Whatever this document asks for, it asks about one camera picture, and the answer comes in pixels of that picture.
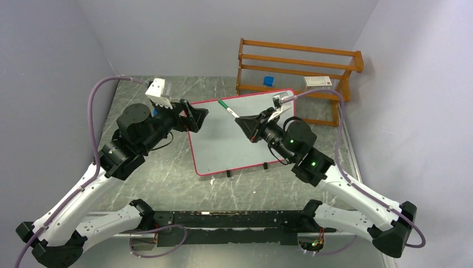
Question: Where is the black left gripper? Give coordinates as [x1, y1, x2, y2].
[139, 96, 209, 153]

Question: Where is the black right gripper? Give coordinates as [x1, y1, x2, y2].
[236, 107, 295, 162]

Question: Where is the green white marker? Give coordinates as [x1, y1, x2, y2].
[218, 99, 239, 118]

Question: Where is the pink framed whiteboard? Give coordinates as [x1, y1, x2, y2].
[189, 89, 295, 176]

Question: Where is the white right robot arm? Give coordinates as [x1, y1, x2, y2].
[235, 110, 417, 258]

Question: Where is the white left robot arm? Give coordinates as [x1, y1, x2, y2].
[16, 99, 209, 267]

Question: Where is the blue block on shelf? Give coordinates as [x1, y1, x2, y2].
[263, 76, 274, 87]

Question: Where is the white red small box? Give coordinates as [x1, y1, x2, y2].
[304, 76, 333, 89]

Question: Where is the wooden shelf rack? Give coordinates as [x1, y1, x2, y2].
[236, 38, 365, 128]

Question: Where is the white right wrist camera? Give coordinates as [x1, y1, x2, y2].
[268, 92, 295, 122]

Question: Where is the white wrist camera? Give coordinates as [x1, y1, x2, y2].
[268, 92, 295, 122]
[145, 78, 173, 109]

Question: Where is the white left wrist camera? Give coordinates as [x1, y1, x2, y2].
[145, 78, 173, 109]

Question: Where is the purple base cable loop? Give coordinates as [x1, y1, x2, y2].
[128, 224, 190, 259]

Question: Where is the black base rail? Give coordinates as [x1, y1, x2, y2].
[154, 210, 320, 247]

